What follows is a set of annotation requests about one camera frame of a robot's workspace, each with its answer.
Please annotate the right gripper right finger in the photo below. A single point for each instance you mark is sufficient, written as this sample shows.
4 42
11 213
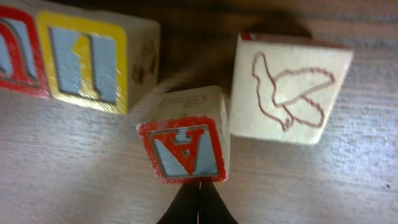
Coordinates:
211 207

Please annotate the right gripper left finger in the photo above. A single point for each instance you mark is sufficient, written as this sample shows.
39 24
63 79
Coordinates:
184 207

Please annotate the teal sided picture block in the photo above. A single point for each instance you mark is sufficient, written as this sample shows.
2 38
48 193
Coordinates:
186 136

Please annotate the green letter N block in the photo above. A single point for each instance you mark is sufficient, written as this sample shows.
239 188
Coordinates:
284 87

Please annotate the yellow letter wooden block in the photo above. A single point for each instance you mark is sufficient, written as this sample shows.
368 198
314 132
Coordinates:
99 60

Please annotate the red letter U block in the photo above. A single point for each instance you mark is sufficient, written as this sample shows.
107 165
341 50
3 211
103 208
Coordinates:
22 66

